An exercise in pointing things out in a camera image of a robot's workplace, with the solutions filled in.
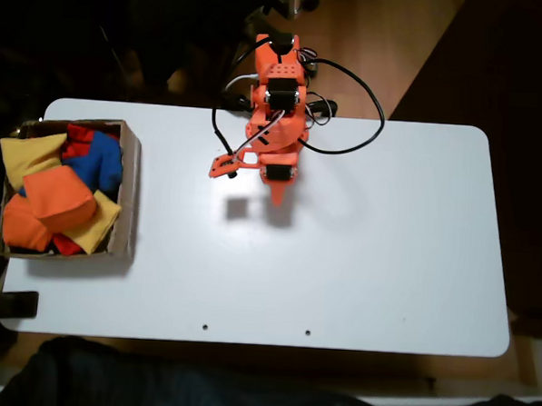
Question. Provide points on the orange bean bag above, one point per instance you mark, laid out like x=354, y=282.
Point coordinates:
x=60, y=196
x=21, y=231

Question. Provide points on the cardboard box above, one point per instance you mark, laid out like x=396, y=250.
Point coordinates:
x=128, y=195

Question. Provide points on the blue bean bag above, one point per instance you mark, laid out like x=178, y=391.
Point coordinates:
x=98, y=162

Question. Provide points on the yellow bean bag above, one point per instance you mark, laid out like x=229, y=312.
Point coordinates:
x=97, y=226
x=28, y=158

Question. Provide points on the red bean bag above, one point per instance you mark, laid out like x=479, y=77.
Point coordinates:
x=66, y=244
x=76, y=140

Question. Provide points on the black table clamp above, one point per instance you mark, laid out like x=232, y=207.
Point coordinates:
x=326, y=107
x=15, y=303

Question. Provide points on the person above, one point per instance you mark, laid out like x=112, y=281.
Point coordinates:
x=152, y=388

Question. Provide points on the orange camera mount with camera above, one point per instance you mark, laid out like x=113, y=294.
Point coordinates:
x=223, y=166

